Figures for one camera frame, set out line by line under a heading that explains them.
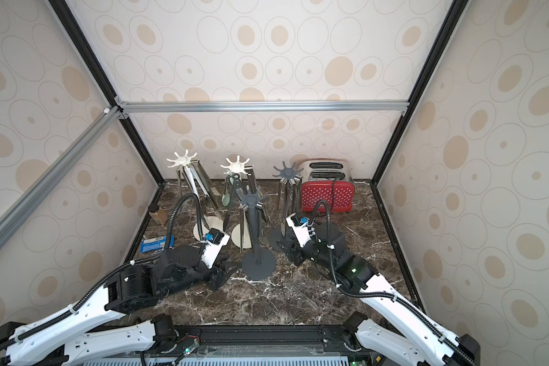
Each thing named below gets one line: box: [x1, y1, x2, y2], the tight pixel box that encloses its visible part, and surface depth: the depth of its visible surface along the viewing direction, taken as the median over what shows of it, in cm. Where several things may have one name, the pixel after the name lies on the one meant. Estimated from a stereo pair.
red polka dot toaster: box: [298, 159, 356, 212], surface depth 99 cm
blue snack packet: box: [140, 234, 175, 254], surface depth 98 cm
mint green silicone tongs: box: [221, 173, 248, 207], surface depth 71 cm
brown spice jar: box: [147, 203, 169, 225], surface depth 100 cm
